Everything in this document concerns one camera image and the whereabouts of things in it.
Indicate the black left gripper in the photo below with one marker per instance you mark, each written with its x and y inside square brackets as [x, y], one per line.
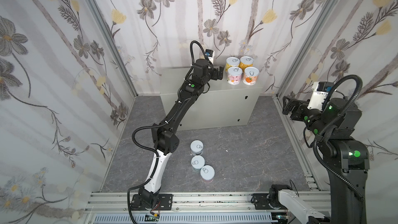
[217, 73]

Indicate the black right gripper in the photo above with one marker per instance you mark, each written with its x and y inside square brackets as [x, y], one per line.
[292, 108]

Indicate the yellow white label can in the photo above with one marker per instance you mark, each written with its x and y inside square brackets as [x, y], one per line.
[232, 62]

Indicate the pink label can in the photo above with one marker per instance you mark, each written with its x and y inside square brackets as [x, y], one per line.
[234, 75]

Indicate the orange persimmon label can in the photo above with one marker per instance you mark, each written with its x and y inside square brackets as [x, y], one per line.
[250, 76]

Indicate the purple label can front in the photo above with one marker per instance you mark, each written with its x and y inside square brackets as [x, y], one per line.
[207, 173]

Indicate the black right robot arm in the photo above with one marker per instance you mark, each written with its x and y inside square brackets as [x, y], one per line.
[331, 115]

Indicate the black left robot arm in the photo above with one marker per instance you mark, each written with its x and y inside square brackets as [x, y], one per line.
[165, 141]

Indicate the grey metal cabinet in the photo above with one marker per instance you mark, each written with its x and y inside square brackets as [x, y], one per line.
[224, 105]

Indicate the blue label can upper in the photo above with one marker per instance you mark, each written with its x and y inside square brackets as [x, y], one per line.
[196, 147]

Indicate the blue label can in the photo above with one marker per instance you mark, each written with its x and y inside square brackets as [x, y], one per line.
[197, 162]
[196, 147]

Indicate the blue label can lower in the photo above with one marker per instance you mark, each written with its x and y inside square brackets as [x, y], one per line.
[197, 162]

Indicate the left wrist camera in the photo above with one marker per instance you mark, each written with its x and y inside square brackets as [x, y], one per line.
[209, 55]

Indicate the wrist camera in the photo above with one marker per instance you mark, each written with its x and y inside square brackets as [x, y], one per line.
[320, 92]
[209, 55]

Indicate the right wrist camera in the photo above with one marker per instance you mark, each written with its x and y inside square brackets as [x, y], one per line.
[320, 92]

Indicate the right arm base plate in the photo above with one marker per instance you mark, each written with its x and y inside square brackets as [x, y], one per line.
[264, 202]

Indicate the white slotted cable duct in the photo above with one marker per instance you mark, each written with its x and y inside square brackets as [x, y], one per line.
[206, 218]

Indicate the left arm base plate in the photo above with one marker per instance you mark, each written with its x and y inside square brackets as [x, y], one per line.
[161, 202]

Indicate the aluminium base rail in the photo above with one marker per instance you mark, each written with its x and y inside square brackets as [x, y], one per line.
[185, 202]

